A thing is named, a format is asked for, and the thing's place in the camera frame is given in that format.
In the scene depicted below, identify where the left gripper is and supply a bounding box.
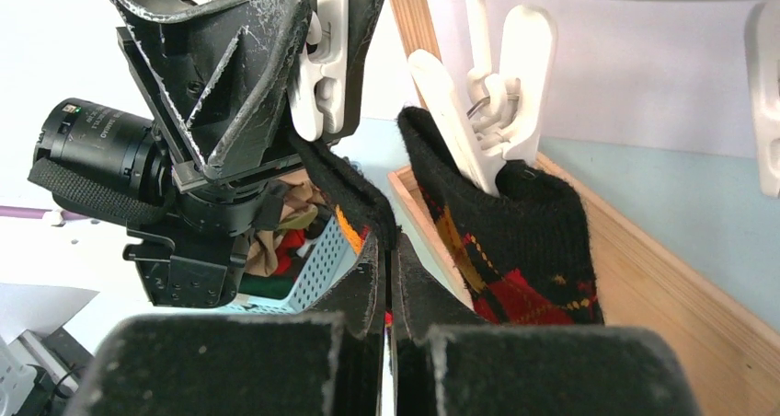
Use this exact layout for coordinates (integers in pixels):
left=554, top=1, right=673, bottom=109
left=113, top=0, right=384, bottom=193

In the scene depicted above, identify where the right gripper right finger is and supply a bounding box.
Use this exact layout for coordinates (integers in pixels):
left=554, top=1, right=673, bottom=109
left=389, top=233, right=486, bottom=415

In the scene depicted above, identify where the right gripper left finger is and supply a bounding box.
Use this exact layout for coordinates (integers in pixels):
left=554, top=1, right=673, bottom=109
left=308, top=233, right=385, bottom=415

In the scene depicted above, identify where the red black argyle sock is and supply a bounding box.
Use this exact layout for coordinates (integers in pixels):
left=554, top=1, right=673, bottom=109
left=396, top=107, right=604, bottom=325

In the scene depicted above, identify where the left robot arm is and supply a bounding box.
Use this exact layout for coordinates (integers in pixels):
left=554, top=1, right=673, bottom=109
left=29, top=0, right=384, bottom=308

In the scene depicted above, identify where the pile of socks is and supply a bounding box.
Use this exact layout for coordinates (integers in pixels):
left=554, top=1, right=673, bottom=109
left=239, top=170, right=332, bottom=299

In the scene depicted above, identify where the white plastic clip hanger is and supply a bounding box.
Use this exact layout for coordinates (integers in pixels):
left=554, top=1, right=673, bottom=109
left=286, top=0, right=779, bottom=197

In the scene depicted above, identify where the wooden hanger stand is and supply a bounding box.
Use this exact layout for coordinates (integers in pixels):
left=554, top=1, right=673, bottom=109
left=388, top=0, right=779, bottom=415

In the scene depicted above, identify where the light blue perforated basket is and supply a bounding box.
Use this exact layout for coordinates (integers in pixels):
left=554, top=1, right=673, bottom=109
left=214, top=217, right=356, bottom=315

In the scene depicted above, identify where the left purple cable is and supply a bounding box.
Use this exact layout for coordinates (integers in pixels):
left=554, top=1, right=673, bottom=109
left=0, top=204, right=86, bottom=225

